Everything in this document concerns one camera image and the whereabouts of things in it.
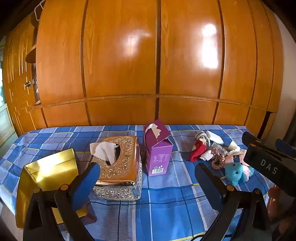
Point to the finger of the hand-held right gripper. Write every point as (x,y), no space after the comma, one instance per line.
(249,138)
(286,148)

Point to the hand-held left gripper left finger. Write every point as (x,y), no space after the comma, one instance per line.
(85,183)

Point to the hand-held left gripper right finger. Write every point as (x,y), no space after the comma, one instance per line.
(208,185)

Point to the pink plush toy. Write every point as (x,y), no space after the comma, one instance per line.
(245,171)

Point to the gold metal tray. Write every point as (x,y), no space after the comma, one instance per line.
(50,166)

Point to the white knotted socks bundle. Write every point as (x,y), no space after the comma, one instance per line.
(201,134)

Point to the person's right hand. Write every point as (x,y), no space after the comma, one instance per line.
(274,199)

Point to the clear plastic packet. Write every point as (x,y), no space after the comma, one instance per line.
(219,147)

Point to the white tissue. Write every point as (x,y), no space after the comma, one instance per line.
(104,150)

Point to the blue plaid bedsheet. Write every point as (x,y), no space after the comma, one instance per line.
(175,208)

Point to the ornate metal tissue box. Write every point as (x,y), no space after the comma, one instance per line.
(124,166)

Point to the purple carton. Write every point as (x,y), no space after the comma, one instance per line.
(157,153)

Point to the frosted glass door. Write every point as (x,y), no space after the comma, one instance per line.
(5,120)

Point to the wooden wardrobe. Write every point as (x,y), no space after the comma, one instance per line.
(120,58)

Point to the wooden door with knob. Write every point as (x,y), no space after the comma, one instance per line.
(18,69)

